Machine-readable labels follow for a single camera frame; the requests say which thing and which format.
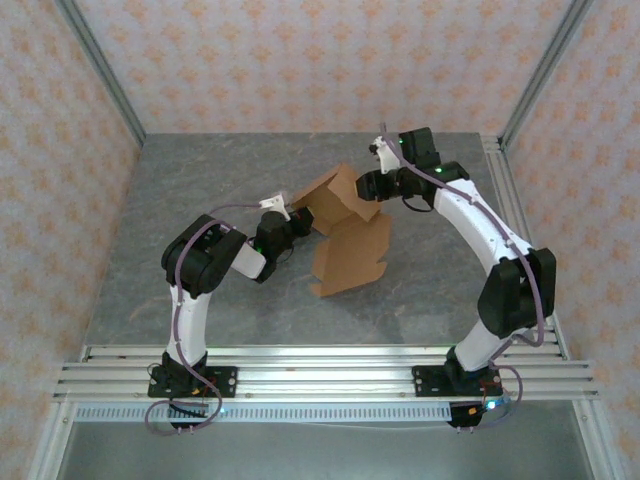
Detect wide aluminium extrusion beam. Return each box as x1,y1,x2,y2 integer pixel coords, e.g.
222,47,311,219
52,362,600,401

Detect thin orange red wires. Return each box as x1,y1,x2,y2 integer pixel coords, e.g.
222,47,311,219
188,380,224,417
468,382,516,417

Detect black cable bracket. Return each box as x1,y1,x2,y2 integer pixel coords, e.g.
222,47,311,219
446,402,482,432
167,402,211,432

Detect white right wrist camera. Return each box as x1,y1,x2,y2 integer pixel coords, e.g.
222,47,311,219
368,137,402,176

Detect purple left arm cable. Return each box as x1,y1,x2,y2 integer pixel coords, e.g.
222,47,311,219
144,201,264,437

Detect aluminium side rail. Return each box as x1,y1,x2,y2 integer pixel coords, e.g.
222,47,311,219
481,133,570,359

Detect aluminium frame post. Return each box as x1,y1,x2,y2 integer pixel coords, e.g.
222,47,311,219
498,0,595,147
53,0,148,147

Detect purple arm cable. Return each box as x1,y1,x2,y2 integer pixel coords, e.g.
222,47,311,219
379,122,546,434
144,201,264,437

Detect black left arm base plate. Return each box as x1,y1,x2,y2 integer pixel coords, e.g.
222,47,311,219
148,366,238,400

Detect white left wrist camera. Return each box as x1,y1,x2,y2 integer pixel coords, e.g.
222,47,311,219
258,194,294,221

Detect grey metal sheet panel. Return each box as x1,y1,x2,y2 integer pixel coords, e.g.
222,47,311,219
59,422,599,480

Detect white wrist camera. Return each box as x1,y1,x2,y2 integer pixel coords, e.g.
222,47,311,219
368,137,402,176
258,194,294,221

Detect narrow aluminium extrusion rail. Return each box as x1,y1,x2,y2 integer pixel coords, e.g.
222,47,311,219
79,343,570,362

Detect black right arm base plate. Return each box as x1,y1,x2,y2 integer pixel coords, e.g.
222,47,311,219
410,364,503,399

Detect slotted grey cable duct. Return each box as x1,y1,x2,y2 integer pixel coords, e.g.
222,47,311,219
73,403,454,425

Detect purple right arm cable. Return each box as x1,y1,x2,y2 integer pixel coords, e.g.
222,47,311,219
379,122,546,434

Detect brown cardboard paper box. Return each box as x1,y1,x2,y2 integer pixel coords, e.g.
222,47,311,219
291,162,394,299

